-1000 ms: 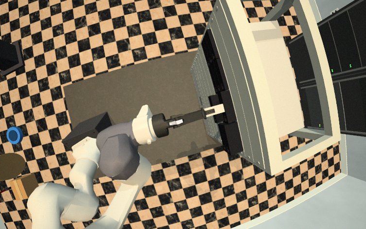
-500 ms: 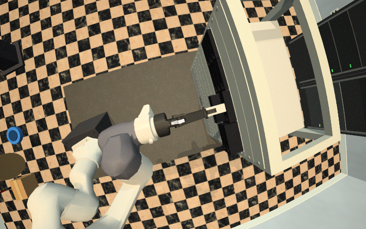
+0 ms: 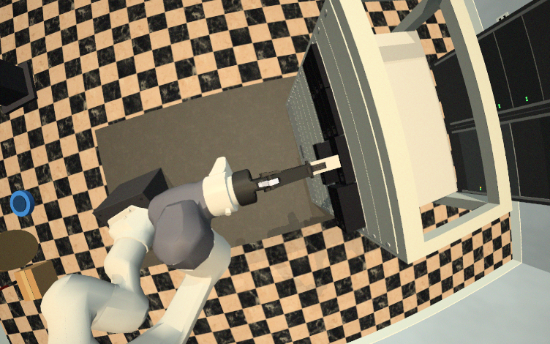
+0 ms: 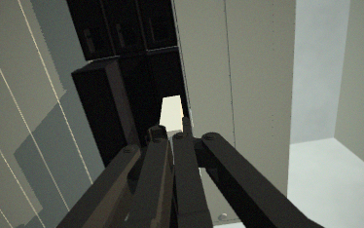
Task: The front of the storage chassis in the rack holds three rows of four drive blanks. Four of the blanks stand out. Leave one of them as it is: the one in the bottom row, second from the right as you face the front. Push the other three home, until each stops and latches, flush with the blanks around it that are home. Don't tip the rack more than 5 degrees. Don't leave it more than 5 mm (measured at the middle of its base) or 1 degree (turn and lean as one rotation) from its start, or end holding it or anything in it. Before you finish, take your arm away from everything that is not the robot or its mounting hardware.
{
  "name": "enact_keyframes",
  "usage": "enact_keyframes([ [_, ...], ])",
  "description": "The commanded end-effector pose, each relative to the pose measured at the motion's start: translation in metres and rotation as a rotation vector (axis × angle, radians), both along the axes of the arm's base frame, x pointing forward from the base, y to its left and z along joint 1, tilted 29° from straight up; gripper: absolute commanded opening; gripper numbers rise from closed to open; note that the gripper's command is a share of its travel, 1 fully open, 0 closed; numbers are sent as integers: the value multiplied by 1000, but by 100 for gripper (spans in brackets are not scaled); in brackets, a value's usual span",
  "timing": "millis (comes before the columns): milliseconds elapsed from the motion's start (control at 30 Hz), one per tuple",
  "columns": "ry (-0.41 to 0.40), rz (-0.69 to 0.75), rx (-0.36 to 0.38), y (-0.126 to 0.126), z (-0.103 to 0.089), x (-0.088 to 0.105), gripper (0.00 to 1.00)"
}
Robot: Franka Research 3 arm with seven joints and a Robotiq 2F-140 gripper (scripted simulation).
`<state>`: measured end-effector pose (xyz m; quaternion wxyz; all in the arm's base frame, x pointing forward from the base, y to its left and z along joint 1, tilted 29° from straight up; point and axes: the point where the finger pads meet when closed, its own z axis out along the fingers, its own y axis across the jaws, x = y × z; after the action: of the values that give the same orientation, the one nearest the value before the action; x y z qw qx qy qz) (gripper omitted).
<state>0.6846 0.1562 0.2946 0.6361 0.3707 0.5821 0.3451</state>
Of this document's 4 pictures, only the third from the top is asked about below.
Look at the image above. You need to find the grey storage rack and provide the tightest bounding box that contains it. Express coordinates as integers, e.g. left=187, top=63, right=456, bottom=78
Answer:
left=286, top=0, right=513, bottom=264

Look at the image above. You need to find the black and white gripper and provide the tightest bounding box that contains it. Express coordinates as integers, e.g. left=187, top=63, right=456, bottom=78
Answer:
left=232, top=155, right=341, bottom=206

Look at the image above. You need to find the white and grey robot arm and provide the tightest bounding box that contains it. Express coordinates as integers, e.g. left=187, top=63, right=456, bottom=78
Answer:
left=40, top=157, right=239, bottom=344

